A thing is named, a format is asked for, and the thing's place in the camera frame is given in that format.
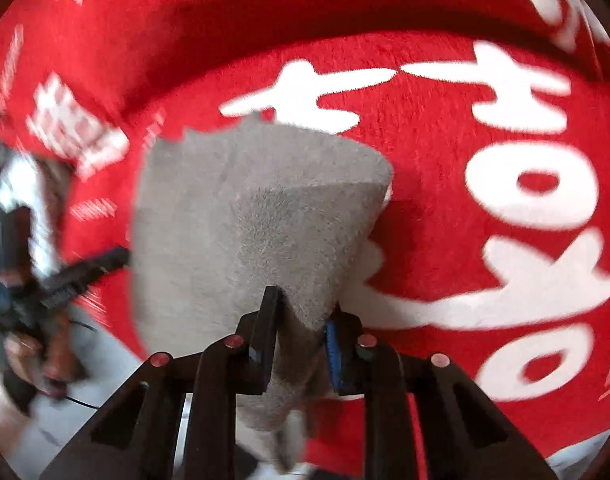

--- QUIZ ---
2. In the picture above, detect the grey small garment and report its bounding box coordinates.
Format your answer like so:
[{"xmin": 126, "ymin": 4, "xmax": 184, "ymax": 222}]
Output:
[{"xmin": 130, "ymin": 114, "xmax": 393, "ymax": 471}]

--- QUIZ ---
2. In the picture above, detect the left hand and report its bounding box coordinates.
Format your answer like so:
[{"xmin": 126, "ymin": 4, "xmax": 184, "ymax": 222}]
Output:
[{"xmin": 2, "ymin": 312, "xmax": 82, "ymax": 404}]

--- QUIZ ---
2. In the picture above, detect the red blanket with white print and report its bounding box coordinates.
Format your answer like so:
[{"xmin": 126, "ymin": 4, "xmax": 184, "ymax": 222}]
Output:
[{"xmin": 0, "ymin": 0, "xmax": 610, "ymax": 479}]

